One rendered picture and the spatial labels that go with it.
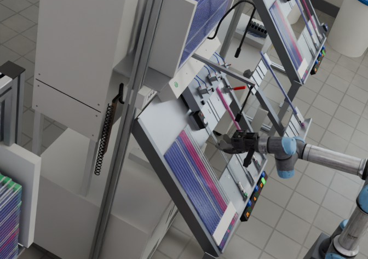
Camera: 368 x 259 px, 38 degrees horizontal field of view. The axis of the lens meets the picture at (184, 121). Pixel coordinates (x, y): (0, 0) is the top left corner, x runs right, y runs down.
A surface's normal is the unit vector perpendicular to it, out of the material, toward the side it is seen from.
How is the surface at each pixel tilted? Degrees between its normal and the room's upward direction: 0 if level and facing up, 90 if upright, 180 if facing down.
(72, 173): 0
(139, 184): 0
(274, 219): 0
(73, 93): 90
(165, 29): 90
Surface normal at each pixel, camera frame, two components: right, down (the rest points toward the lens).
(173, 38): -0.40, 0.55
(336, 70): 0.24, -0.71
